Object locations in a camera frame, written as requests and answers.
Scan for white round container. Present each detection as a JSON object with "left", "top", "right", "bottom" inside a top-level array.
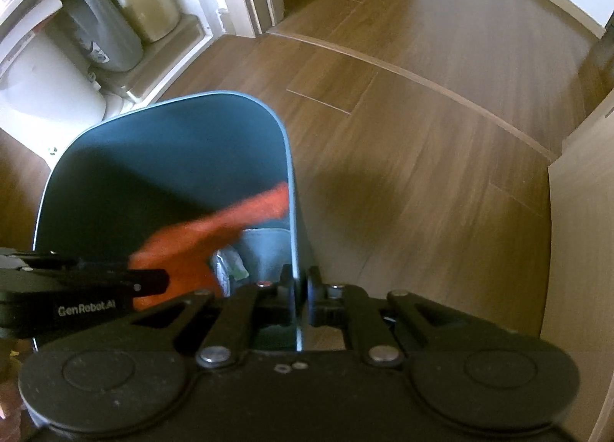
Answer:
[{"left": 0, "top": 32, "right": 109, "bottom": 136}]

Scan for teal plastic waste bin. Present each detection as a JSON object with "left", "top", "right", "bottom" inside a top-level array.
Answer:
[{"left": 31, "top": 92, "right": 308, "bottom": 353}]

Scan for orange wrapper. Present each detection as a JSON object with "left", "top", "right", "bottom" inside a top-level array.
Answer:
[{"left": 129, "top": 183, "right": 291, "bottom": 313}]

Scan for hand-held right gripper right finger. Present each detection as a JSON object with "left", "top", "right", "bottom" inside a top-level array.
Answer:
[{"left": 307, "top": 266, "right": 480, "bottom": 368}]

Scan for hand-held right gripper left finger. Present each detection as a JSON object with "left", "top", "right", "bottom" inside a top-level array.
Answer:
[{"left": 127, "top": 264, "right": 295, "bottom": 370}]

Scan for crumpled white wrappers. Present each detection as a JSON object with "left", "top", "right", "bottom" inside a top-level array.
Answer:
[{"left": 211, "top": 245, "right": 250, "bottom": 299}]

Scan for grey plastic bag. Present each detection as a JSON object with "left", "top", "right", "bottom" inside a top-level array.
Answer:
[{"left": 64, "top": 0, "right": 145, "bottom": 73}]

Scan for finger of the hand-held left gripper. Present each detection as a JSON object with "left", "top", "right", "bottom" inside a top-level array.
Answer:
[
  {"left": 115, "top": 268, "right": 170, "bottom": 303},
  {"left": 0, "top": 250, "right": 80, "bottom": 272}
]

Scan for beige cabinet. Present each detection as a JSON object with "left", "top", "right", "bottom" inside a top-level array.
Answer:
[{"left": 542, "top": 82, "right": 614, "bottom": 442}]

